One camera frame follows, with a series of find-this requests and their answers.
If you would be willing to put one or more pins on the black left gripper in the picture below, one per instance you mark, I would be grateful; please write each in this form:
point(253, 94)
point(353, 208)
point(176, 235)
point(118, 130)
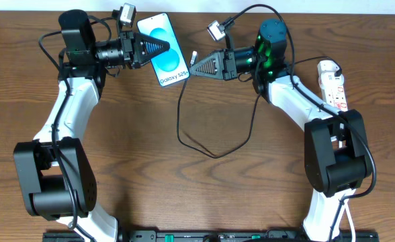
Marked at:
point(130, 49)

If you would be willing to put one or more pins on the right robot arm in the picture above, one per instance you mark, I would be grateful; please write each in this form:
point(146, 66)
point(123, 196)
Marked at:
point(338, 162)

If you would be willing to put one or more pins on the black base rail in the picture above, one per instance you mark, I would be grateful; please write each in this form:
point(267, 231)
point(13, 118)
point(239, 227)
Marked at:
point(271, 235)

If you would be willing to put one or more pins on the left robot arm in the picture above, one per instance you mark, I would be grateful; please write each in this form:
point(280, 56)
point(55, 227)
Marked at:
point(55, 177)

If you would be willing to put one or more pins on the white power strip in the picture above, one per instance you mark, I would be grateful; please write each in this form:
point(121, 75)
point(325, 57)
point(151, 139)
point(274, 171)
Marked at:
point(332, 89)

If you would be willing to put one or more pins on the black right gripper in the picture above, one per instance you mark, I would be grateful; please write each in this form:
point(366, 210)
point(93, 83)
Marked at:
point(229, 64)

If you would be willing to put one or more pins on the white USB charger adapter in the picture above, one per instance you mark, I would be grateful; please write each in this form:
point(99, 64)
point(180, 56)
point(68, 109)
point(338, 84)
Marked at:
point(329, 70)

